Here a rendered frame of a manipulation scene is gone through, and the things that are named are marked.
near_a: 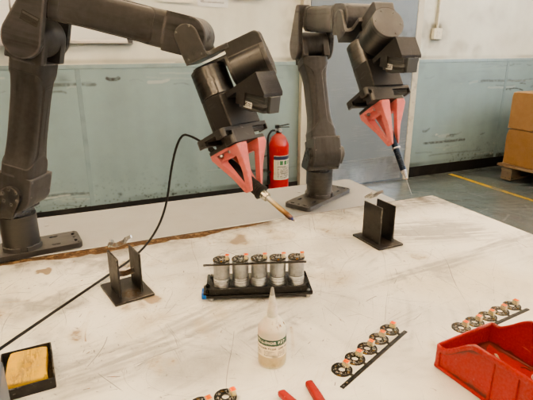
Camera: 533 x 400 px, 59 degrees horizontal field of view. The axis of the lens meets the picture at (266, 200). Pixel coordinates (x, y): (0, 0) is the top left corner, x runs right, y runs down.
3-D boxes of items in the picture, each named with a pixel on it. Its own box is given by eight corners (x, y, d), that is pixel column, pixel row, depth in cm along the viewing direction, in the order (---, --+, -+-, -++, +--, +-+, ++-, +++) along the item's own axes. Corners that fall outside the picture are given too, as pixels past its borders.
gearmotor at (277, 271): (268, 283, 74) (268, 253, 72) (284, 282, 74) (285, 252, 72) (270, 291, 71) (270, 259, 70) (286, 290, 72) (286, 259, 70)
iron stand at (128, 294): (144, 301, 78) (128, 245, 79) (159, 292, 71) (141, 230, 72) (107, 313, 74) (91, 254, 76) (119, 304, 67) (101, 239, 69)
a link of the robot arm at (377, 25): (416, 36, 80) (402, -24, 83) (370, 36, 78) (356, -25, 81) (385, 72, 91) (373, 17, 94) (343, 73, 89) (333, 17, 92)
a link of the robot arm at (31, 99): (48, 205, 88) (67, 23, 78) (27, 217, 82) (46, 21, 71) (17, 195, 88) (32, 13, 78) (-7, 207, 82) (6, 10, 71)
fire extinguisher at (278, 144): (265, 194, 365) (265, 123, 348) (283, 192, 371) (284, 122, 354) (273, 200, 352) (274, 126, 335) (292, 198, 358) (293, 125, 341)
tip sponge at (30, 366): (2, 363, 57) (0, 352, 57) (52, 351, 59) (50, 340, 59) (1, 403, 51) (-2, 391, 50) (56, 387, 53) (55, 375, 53)
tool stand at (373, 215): (382, 252, 97) (366, 201, 99) (413, 241, 88) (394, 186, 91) (359, 258, 94) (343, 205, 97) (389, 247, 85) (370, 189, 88)
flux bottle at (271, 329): (254, 367, 56) (254, 292, 53) (262, 350, 59) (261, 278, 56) (282, 371, 56) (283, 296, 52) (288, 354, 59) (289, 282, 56)
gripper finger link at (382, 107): (423, 135, 84) (408, 87, 86) (392, 138, 81) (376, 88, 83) (400, 149, 90) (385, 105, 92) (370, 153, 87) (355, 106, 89)
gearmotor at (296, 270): (286, 282, 74) (287, 252, 72) (302, 282, 74) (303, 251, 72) (289, 290, 72) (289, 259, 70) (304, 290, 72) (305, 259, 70)
